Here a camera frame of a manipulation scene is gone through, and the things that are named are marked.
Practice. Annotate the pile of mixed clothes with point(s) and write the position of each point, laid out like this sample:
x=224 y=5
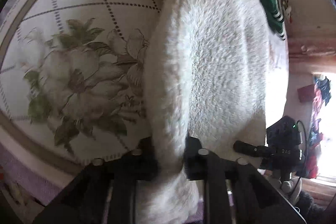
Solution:
x=316 y=98

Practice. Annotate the white fluffy towel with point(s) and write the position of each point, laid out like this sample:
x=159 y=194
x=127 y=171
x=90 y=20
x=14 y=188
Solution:
x=210 y=56

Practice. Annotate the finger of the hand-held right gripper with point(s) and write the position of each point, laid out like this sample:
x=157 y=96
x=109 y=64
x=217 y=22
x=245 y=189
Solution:
x=249 y=149

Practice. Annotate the person's right hand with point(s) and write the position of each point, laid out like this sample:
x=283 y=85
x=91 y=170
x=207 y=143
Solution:
x=290 y=186

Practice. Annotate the purple floral blanket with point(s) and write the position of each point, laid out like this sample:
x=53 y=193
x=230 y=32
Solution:
x=21 y=170

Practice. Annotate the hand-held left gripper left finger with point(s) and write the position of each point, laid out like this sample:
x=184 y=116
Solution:
x=147 y=161

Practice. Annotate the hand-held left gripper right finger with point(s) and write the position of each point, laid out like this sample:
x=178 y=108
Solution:
x=193 y=161

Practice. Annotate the white quilted flower mat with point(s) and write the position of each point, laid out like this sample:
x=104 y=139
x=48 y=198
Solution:
x=78 y=3

